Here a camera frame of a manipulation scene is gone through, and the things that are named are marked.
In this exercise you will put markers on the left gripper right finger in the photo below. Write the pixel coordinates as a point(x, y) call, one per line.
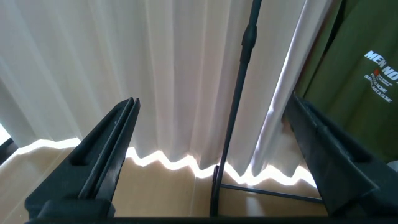
point(342, 168)

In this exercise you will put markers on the beige curtain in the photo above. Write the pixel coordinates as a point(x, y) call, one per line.
point(109, 62)

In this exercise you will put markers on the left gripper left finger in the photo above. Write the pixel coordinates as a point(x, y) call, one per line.
point(81, 180)

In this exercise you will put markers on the pale grey shorts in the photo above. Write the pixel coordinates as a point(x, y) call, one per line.
point(393, 166)

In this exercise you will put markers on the black clothes rack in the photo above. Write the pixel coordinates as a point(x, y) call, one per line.
point(247, 40)

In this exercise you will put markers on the green shirt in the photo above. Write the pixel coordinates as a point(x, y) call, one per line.
point(348, 93)

